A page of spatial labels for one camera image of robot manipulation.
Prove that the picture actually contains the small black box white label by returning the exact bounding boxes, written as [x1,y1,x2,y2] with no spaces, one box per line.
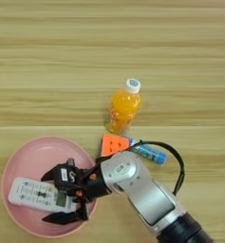
[52,164,83,192]

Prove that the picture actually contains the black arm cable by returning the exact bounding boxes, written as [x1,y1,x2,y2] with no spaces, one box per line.
[94,140,186,197]

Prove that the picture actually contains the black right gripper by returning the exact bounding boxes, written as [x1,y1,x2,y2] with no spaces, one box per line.
[40,157,114,226]

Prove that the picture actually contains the blue glue stick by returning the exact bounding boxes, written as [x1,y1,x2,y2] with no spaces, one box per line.
[127,136,168,166]

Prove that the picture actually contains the orange yellow puzzle cube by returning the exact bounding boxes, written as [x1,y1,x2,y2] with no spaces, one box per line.
[100,132,131,159]

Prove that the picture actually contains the white remote control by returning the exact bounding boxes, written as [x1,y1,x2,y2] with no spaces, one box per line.
[7,177,79,214]

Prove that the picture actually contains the pink round plate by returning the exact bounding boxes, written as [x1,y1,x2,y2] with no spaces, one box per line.
[0,135,98,239]

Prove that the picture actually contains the orange juice bottle white cap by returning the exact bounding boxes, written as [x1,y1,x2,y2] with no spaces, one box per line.
[105,78,143,136]

